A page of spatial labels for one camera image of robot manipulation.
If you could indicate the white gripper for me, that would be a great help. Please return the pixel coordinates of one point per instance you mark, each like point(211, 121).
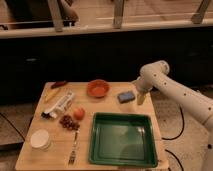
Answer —
point(143, 87)

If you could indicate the blue sponge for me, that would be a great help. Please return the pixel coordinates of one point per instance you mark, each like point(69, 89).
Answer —
point(125, 97)

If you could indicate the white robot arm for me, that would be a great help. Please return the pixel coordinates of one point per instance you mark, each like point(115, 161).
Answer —
point(199, 106)

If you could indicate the green plastic tray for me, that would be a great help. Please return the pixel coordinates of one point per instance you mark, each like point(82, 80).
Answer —
point(121, 139)

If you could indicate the orange bowl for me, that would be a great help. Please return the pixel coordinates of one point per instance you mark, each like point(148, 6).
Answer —
point(97, 88)

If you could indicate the orange fruit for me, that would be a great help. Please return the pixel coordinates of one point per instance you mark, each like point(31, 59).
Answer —
point(79, 113)

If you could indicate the bunch of dark grapes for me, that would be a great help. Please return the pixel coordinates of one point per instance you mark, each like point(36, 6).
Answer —
point(67, 122)

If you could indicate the dark red sausage toy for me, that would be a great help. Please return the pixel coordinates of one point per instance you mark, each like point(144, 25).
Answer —
point(58, 84)

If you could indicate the yellow corn toy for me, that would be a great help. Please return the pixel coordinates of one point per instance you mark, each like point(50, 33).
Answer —
point(52, 93)

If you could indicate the silver fork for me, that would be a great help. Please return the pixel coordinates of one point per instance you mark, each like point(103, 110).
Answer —
point(74, 147)

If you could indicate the wooden table board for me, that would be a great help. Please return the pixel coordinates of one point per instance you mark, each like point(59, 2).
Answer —
point(56, 156)

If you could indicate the white round container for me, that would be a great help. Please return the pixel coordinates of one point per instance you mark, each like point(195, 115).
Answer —
point(40, 139)

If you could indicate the wooden railing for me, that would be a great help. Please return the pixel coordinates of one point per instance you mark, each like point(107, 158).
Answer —
point(41, 18)

